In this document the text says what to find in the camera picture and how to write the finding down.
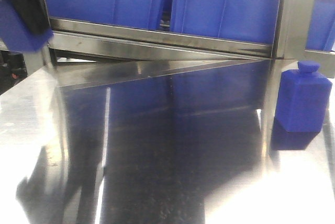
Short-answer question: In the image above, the stainless steel shelf rack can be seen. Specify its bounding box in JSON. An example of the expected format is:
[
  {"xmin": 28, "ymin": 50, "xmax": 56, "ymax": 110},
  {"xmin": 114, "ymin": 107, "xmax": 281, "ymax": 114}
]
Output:
[{"xmin": 1, "ymin": 0, "xmax": 334, "ymax": 77}]

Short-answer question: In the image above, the blue bin centre right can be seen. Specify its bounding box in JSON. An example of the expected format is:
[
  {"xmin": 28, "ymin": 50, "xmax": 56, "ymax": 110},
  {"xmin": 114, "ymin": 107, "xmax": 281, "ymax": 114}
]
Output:
[{"xmin": 170, "ymin": 0, "xmax": 279, "ymax": 44}]

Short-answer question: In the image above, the blue bottle part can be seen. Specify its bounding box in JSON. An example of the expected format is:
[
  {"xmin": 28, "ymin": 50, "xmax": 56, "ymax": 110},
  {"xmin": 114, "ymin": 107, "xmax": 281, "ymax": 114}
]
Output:
[
  {"xmin": 273, "ymin": 61, "xmax": 333, "ymax": 133},
  {"xmin": 1, "ymin": 0, "xmax": 53, "ymax": 52}
]

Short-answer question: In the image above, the blue bin far right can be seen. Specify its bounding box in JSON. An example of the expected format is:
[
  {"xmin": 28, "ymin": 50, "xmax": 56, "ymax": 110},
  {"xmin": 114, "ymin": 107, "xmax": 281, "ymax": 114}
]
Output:
[{"xmin": 306, "ymin": 0, "xmax": 334, "ymax": 52}]

